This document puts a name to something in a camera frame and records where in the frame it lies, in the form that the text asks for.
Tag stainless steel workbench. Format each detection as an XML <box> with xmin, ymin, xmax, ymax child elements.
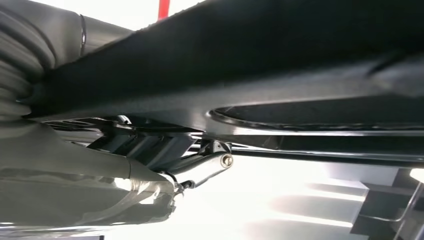
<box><xmin>350</xmin><ymin>165</ymin><xmax>424</xmax><ymax>240</ymax></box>

